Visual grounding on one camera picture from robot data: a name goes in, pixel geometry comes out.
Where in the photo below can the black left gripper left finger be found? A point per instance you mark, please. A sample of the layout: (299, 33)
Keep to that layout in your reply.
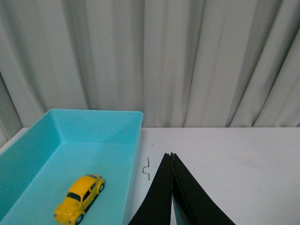
(156, 207)

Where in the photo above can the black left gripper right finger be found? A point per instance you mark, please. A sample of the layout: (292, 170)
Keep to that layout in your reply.
(192, 205)

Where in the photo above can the yellow beetle toy car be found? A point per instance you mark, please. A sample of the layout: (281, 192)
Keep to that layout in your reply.
(78, 199)

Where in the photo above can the turquoise plastic storage box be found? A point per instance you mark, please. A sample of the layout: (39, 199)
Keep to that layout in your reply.
(37, 170)

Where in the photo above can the grey pleated curtain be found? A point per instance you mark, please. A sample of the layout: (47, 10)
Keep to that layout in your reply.
(183, 63)

